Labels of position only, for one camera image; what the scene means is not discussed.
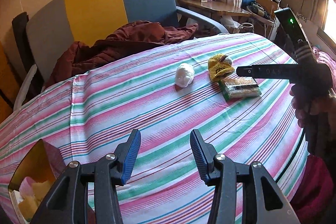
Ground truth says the orange wooden wardrobe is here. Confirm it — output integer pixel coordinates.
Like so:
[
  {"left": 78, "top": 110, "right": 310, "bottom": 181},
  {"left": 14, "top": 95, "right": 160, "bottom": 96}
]
[{"left": 0, "top": 45, "right": 20, "bottom": 122}]

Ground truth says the gold cardboard tray box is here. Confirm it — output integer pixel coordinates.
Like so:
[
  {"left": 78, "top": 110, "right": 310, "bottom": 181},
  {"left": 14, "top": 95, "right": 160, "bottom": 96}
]
[{"left": 7, "top": 138, "right": 66, "bottom": 224}]

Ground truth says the wooden desk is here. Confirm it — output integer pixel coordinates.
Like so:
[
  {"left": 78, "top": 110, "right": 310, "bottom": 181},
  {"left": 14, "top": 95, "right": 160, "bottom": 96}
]
[{"left": 178, "top": 0, "right": 252, "bottom": 17}]

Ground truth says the yellow sponge block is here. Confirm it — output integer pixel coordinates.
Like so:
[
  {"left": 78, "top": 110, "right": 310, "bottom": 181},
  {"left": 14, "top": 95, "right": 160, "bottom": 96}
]
[
  {"left": 18, "top": 196, "right": 40, "bottom": 222},
  {"left": 31, "top": 180, "right": 52, "bottom": 201}
]

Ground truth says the red cloth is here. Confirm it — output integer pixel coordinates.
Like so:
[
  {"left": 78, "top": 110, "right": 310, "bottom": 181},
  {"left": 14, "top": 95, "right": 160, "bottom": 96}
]
[{"left": 290, "top": 155, "right": 334, "bottom": 223}]

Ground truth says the white plaster head figurine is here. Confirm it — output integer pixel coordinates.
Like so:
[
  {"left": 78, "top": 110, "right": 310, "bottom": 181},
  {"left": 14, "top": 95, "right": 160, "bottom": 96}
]
[{"left": 175, "top": 63, "right": 195, "bottom": 88}]

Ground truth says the yellow plush toy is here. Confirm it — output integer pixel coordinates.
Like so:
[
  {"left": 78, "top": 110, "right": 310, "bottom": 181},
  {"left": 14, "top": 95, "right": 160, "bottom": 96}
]
[{"left": 208, "top": 54, "right": 235, "bottom": 82}]

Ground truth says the maroon crumpled blanket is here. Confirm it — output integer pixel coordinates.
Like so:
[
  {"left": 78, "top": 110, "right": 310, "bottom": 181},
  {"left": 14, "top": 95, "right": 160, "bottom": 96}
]
[{"left": 45, "top": 20, "right": 198, "bottom": 88}]

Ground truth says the green cracker packet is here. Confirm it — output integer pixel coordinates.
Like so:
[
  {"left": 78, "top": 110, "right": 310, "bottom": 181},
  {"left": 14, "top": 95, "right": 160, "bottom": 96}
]
[{"left": 218, "top": 77, "right": 261, "bottom": 101}]

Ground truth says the pink tissue pack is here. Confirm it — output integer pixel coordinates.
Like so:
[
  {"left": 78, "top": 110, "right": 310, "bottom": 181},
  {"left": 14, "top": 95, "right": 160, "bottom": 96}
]
[{"left": 19, "top": 176, "right": 35, "bottom": 198}]

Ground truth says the person right hand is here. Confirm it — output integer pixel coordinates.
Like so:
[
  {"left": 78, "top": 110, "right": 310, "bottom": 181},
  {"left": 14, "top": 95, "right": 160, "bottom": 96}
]
[{"left": 289, "top": 84, "right": 335, "bottom": 133}]

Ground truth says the white side cabinet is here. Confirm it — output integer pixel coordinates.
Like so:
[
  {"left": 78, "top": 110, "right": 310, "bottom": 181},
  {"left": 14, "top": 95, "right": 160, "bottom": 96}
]
[{"left": 268, "top": 17, "right": 280, "bottom": 42}]

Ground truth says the grey yellow blue headboard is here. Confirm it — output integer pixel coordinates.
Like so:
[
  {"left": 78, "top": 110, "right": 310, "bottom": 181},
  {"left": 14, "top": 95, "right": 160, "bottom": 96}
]
[{"left": 26, "top": 0, "right": 178, "bottom": 81}]

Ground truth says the striped pink green bedsheet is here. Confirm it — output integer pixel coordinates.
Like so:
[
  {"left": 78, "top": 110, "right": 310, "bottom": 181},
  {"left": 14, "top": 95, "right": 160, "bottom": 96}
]
[{"left": 1, "top": 34, "right": 307, "bottom": 223}]

